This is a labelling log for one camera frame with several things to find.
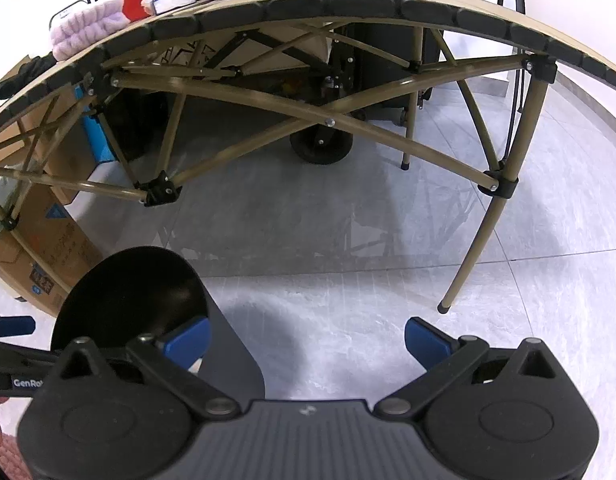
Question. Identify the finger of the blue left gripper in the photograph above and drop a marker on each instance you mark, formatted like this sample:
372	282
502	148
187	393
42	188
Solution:
13	326

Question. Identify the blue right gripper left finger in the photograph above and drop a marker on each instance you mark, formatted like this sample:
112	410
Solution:
188	343

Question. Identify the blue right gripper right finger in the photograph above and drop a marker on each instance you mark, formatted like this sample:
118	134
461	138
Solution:
428	345

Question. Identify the lilac fluffy slipper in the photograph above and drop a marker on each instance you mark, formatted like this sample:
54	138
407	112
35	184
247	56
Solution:
85	25

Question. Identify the blue handkerchief tissue pack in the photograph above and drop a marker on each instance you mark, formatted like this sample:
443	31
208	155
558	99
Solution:
163	6

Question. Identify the black round trash bin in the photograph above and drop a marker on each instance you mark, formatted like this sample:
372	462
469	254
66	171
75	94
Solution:
152	290

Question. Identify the cardboard box with green liner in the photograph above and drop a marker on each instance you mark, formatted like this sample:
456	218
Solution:
44	150

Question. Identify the black folding cart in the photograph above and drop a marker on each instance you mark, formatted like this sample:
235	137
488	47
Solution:
286	62

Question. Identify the tan folding slat table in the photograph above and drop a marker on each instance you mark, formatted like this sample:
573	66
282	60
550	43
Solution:
454	40

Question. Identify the black cloth on table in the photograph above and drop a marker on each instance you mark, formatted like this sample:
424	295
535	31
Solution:
28	72

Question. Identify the black suitcase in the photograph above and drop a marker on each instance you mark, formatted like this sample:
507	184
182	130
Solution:
356	69

